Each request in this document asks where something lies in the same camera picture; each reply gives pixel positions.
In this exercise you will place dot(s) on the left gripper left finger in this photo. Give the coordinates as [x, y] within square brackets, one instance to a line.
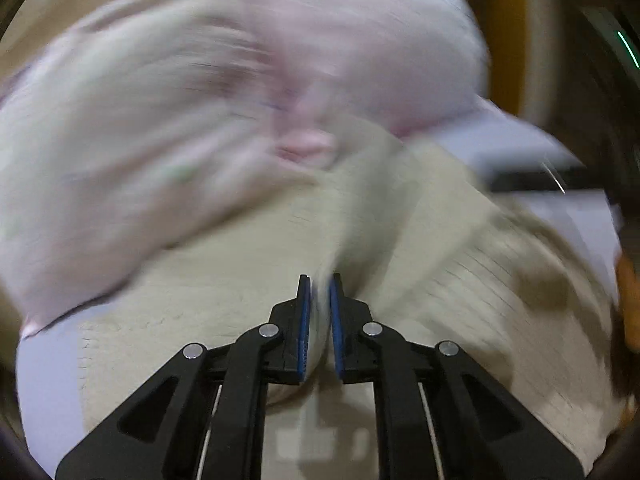
[202, 414]

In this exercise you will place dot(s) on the pink floral pillow with tree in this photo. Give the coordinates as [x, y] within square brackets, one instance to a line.
[141, 125]

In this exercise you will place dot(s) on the wooden bed frame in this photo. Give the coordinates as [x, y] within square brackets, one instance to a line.
[524, 42]

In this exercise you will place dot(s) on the pink floral pillow right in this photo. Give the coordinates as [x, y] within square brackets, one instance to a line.
[406, 65]

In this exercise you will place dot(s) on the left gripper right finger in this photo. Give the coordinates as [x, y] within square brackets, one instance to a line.
[438, 413]

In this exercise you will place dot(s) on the beige cable-knit sweater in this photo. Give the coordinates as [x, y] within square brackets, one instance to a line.
[524, 284]

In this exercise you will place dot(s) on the lavender bed sheet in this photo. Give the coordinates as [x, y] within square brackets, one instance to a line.
[50, 365]

